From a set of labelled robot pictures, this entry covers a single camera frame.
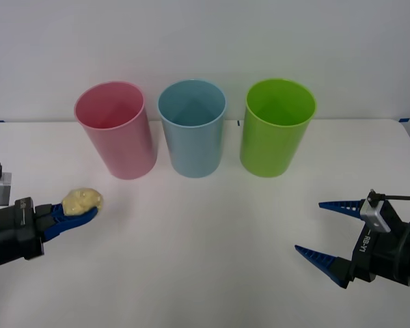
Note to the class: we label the pink plastic bin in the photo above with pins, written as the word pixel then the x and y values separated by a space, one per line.
pixel 130 150

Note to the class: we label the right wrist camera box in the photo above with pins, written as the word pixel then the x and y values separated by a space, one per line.
pixel 374 215

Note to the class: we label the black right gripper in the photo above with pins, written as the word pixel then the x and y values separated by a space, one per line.
pixel 379 256

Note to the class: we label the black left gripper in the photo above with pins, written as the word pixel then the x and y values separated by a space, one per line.
pixel 10 235

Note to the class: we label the pale yellow ball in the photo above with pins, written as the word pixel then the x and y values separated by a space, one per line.
pixel 82 201

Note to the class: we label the green plastic bin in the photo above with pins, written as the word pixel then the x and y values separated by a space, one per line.
pixel 270 150

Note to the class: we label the pale blue plastic bin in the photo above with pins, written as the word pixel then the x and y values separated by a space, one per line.
pixel 194 150

